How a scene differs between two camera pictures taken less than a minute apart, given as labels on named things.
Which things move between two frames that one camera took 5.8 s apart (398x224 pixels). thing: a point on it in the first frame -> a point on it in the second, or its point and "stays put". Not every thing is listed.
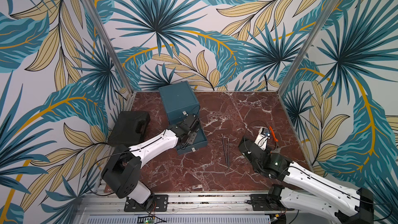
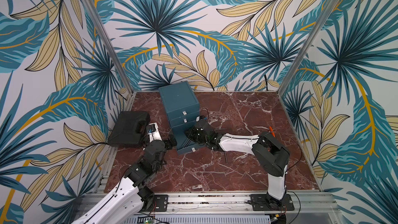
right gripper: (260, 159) -> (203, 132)
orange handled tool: (274, 137) stays put
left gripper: (191, 140) -> (169, 145)
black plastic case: (130, 128) stays put
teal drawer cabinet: (180, 101) stays put
